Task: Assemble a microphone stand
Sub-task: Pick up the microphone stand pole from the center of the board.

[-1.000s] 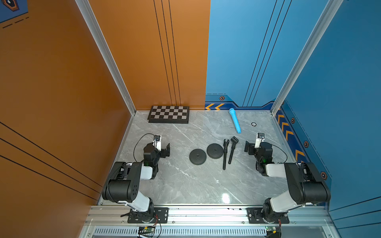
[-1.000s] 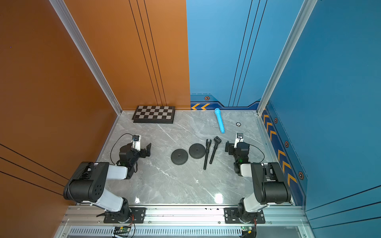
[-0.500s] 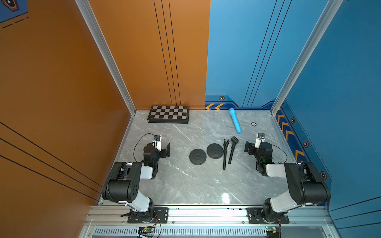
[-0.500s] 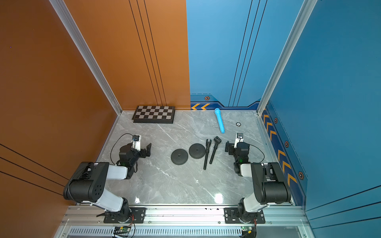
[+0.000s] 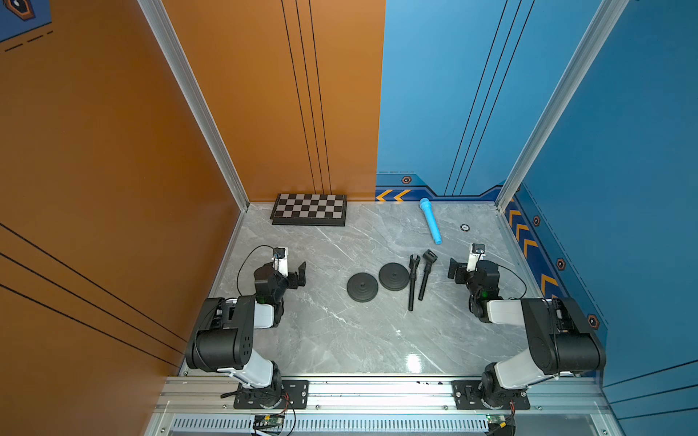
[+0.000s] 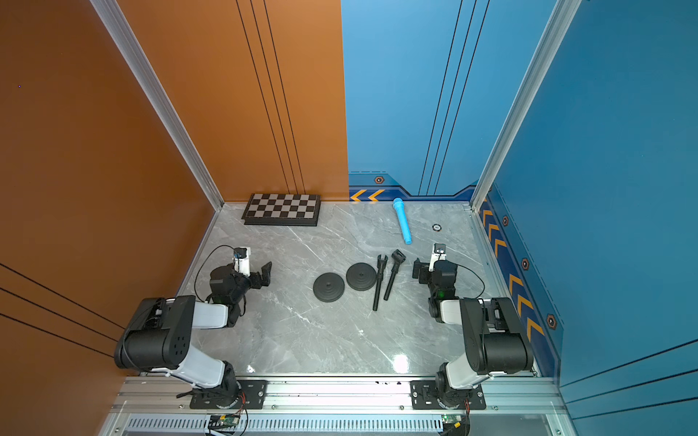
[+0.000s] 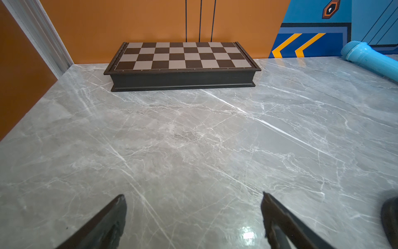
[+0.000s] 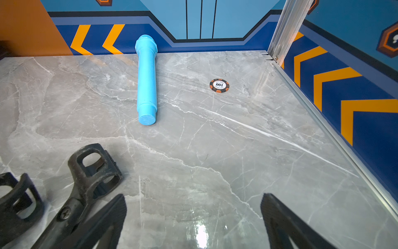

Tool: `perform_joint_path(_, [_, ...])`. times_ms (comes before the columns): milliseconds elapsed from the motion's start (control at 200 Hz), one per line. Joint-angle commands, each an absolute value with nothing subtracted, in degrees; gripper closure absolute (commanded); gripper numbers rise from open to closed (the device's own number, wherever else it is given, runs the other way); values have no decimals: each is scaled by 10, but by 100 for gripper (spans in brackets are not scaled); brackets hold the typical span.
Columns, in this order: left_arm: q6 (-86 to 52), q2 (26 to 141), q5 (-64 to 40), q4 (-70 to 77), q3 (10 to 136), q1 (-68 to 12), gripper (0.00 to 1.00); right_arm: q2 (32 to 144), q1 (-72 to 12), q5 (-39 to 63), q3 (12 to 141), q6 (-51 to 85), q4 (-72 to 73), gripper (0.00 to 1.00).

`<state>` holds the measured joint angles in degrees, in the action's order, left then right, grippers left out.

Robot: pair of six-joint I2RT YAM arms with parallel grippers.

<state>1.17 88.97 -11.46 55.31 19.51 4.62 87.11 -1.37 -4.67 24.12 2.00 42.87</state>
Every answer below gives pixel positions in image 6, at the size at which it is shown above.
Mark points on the black stand pole with clip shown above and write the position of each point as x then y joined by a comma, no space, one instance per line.
380,274

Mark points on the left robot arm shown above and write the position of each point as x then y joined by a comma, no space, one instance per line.
157,340

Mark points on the black white checkerboard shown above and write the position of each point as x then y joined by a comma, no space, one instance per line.
282,209

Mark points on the aluminium rail frame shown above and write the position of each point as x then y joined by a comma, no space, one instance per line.
344,404

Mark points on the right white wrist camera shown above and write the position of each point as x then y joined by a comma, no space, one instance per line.
438,254

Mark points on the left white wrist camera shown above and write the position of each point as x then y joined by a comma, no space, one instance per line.
241,260

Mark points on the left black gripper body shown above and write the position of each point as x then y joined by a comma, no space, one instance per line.
254,282

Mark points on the left green circuit board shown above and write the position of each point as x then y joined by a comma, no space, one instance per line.
223,422

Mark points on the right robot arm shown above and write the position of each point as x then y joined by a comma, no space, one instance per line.
494,339

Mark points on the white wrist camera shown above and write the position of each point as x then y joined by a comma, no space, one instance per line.
241,260
438,254

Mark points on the right green circuit board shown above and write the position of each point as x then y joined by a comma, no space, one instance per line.
456,425

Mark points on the black round stand base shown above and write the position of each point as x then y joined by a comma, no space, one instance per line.
329,287

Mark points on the green circuit board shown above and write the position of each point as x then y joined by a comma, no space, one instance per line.
456,425
223,422

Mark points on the light blue toy microphone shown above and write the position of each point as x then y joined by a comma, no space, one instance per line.
399,207

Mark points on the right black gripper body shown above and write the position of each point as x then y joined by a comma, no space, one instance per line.
424,276

